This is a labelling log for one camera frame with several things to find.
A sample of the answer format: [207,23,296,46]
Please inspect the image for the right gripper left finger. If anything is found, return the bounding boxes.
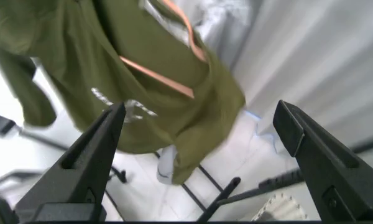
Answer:
[14,101,127,223]

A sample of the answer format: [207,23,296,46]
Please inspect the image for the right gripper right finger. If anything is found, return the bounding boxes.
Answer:
[272,99,373,223]

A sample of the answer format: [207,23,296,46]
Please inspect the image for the black cable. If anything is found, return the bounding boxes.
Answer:
[17,127,71,152]

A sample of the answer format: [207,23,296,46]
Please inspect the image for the white curtain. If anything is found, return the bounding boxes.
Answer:
[229,0,373,156]

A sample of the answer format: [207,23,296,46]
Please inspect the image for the black clothes rack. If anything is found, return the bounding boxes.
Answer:
[104,133,373,222]

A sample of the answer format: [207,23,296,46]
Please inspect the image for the white laundry basket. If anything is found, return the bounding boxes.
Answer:
[251,192,308,222]

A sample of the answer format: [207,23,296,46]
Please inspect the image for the pink clothes hanger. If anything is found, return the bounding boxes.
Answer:
[119,0,208,100]

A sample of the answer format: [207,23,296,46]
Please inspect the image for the green garment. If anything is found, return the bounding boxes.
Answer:
[0,0,246,186]

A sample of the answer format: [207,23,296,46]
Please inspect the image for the pale grey shorts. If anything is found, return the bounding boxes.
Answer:
[157,0,264,185]

